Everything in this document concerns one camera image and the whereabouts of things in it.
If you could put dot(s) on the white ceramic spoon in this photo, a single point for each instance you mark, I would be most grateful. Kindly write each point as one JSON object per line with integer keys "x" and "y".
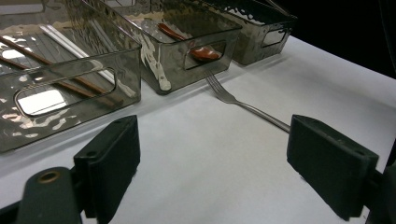
{"x": 157, "y": 68}

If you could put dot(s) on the brown wooden spoon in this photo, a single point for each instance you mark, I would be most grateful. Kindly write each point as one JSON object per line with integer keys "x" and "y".
{"x": 204, "y": 53}

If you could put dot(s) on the metal fork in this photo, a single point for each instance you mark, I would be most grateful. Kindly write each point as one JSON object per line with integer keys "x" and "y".
{"x": 229, "y": 98}

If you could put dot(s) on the smoky clear plastic bin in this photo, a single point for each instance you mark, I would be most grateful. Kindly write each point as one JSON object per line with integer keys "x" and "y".
{"x": 77, "y": 68}
{"x": 174, "y": 68}
{"x": 252, "y": 46}

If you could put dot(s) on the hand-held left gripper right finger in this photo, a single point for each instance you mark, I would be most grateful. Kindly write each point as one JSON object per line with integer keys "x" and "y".
{"x": 331, "y": 165}

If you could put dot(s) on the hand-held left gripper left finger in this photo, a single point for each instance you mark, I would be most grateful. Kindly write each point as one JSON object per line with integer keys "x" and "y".
{"x": 107, "y": 161}

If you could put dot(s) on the brown wooden chopstick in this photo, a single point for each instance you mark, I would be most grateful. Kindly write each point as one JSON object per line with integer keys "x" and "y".
{"x": 71, "y": 88}
{"x": 37, "y": 56}

